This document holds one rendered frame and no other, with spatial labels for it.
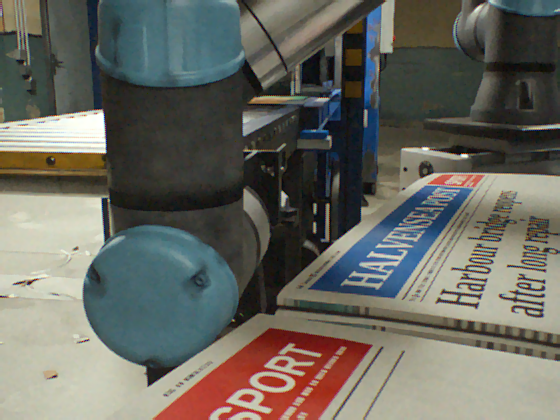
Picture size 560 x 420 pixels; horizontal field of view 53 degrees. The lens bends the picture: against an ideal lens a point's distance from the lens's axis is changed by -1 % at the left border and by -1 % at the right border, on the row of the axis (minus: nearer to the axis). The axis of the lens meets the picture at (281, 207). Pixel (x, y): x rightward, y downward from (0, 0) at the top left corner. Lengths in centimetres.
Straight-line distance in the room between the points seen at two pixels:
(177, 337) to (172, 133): 10
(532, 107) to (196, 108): 79
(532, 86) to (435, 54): 843
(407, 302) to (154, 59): 17
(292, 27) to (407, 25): 901
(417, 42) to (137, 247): 919
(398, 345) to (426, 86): 927
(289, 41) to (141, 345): 23
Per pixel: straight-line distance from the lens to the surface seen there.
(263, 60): 41
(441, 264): 22
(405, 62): 938
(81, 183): 71
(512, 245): 25
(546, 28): 103
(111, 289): 29
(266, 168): 49
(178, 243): 28
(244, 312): 50
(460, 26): 120
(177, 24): 28
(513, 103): 101
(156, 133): 28
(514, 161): 100
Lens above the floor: 90
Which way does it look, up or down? 13 degrees down
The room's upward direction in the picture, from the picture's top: straight up
